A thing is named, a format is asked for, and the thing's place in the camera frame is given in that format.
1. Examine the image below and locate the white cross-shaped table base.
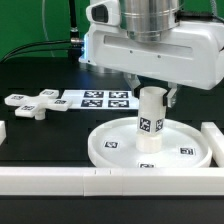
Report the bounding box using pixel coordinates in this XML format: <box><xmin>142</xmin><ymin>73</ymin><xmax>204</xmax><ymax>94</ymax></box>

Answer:
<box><xmin>4</xmin><ymin>89</ymin><xmax>72</xmax><ymax>120</ymax></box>

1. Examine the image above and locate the white marker sheet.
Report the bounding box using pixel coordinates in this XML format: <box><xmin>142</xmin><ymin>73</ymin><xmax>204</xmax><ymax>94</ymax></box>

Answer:
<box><xmin>62</xmin><ymin>90</ymin><xmax>139</xmax><ymax>110</ymax></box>

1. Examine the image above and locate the white round table top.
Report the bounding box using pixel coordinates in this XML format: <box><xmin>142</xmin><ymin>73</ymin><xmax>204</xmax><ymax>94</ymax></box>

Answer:
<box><xmin>88</xmin><ymin>117</ymin><xmax>212</xmax><ymax>168</ymax></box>

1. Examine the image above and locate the white front fence bar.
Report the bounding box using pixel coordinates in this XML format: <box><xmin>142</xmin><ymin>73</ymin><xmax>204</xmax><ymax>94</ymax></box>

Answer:
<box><xmin>0</xmin><ymin>167</ymin><xmax>224</xmax><ymax>196</ymax></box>

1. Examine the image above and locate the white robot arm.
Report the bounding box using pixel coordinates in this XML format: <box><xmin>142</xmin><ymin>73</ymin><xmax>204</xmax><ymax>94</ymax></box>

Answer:
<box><xmin>79</xmin><ymin>0</ymin><xmax>224</xmax><ymax>104</ymax></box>

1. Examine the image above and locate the white thin cable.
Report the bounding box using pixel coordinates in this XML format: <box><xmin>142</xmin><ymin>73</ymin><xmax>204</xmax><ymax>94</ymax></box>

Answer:
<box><xmin>41</xmin><ymin>0</ymin><xmax>55</xmax><ymax>58</ymax></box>

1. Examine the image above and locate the white right fence bar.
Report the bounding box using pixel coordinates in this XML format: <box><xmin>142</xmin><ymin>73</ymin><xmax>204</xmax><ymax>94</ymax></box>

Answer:
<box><xmin>201</xmin><ymin>122</ymin><xmax>224</xmax><ymax>168</ymax></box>

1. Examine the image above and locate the white fence bar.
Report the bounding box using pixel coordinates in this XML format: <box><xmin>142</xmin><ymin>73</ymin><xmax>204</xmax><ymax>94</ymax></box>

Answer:
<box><xmin>0</xmin><ymin>121</ymin><xmax>6</xmax><ymax>145</ymax></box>
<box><xmin>0</xmin><ymin>167</ymin><xmax>224</xmax><ymax>196</ymax></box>
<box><xmin>201</xmin><ymin>122</ymin><xmax>224</xmax><ymax>168</ymax></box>

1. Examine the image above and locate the black vertical cable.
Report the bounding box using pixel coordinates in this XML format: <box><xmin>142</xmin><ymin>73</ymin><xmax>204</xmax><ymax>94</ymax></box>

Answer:
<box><xmin>67</xmin><ymin>0</ymin><xmax>81</xmax><ymax>42</ymax></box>

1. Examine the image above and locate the white left fence bar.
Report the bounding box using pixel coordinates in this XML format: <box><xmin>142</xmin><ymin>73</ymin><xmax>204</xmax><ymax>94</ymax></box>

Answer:
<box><xmin>0</xmin><ymin>121</ymin><xmax>6</xmax><ymax>145</ymax></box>

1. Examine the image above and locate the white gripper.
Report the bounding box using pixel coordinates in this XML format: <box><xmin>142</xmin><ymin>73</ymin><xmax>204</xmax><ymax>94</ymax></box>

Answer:
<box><xmin>85</xmin><ymin>21</ymin><xmax>224</xmax><ymax>108</ymax></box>

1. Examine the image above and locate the black cable pair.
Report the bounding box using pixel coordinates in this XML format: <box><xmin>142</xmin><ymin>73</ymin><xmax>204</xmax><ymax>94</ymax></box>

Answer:
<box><xmin>0</xmin><ymin>37</ymin><xmax>84</xmax><ymax>64</ymax></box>

